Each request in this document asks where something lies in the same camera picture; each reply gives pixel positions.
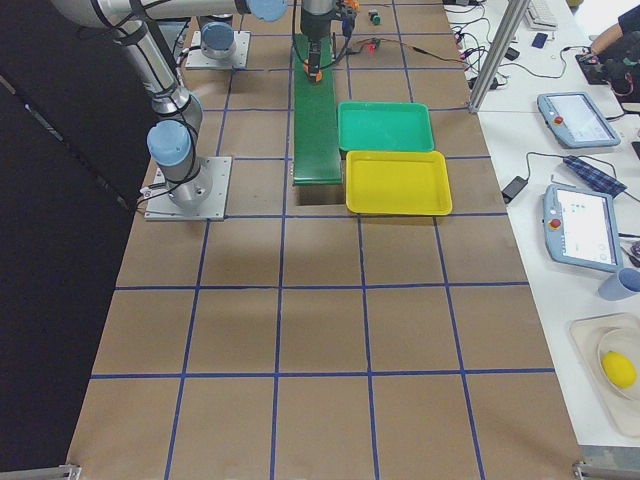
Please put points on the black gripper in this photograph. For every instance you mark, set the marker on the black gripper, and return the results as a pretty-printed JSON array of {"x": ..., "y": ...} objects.
[{"x": 315, "y": 29}]

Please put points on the plain orange cylinder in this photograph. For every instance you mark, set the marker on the plain orange cylinder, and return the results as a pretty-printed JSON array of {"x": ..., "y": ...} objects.
[{"x": 314, "y": 75}]

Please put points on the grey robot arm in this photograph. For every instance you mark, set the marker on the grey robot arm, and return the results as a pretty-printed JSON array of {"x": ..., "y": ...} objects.
[
  {"x": 173, "y": 140},
  {"x": 218, "y": 38}
]

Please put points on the green conveyor belt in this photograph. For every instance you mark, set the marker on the green conveyor belt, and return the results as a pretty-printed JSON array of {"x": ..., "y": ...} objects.
[{"x": 317, "y": 158}]

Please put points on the green plastic tray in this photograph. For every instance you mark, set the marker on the green plastic tray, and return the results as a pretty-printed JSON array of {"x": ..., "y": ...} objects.
[{"x": 384, "y": 126}]

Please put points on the yellow plastic tray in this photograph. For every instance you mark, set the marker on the yellow plastic tray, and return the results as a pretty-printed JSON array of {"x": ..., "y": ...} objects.
[{"x": 397, "y": 183}]

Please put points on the black power adapter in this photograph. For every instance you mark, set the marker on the black power adapter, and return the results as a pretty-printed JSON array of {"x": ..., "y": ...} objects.
[{"x": 513, "y": 189}]

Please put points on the blue teach pendant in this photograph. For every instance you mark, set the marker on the blue teach pendant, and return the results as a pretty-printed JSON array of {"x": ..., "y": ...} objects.
[
  {"x": 580, "y": 228},
  {"x": 576, "y": 121}
]

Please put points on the blue plaid cloth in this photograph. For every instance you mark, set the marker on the blue plaid cloth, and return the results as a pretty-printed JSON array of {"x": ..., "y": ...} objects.
[{"x": 596, "y": 179}]

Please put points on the blue cup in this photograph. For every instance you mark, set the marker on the blue cup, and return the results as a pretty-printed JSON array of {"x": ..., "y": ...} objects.
[{"x": 621, "y": 285}]

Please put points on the yellow lemon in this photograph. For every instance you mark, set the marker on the yellow lemon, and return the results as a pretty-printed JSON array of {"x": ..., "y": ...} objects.
[{"x": 619, "y": 370}]

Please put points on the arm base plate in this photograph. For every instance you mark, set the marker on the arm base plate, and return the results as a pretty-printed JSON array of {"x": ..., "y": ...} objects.
[
  {"x": 203, "y": 198},
  {"x": 233, "y": 58}
]

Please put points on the aluminium frame post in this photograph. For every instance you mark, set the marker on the aluminium frame post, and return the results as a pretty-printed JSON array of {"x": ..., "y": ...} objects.
[{"x": 508, "y": 25}]

